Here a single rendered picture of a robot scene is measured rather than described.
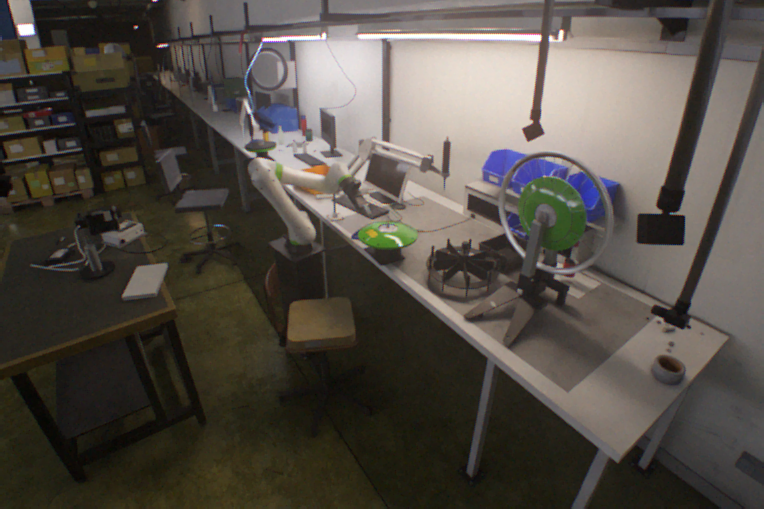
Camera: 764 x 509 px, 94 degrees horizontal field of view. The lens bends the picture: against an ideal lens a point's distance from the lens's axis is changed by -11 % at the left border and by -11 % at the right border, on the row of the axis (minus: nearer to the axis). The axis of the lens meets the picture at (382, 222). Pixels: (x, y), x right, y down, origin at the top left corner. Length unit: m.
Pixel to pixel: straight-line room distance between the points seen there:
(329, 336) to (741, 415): 1.97
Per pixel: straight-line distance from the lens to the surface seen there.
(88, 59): 6.82
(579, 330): 1.87
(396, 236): 2.03
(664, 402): 1.71
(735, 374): 2.33
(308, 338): 2.13
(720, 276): 2.15
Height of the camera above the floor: 2.01
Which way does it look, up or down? 25 degrees down
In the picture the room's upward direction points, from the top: straight up
